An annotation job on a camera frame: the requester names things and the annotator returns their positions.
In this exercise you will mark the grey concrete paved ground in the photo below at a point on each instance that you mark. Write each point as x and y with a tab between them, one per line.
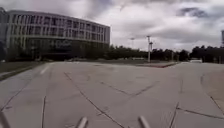
110	86

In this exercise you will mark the low planted bed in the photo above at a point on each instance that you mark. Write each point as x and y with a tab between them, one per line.
156	64

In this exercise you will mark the large curved glass building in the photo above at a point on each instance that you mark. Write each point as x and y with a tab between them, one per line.
50	33

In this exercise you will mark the tall pale pole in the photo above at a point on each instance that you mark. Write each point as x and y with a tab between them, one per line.
148	50

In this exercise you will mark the robot's own part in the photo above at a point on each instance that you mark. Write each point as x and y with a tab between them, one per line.
143	122
82	122

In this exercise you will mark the row of dark trees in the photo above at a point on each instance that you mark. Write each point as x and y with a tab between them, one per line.
160	53

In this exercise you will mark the grass strip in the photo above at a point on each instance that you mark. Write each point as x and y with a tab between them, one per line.
13	66

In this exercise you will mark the white vehicle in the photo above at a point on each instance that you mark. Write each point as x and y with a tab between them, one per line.
196	61

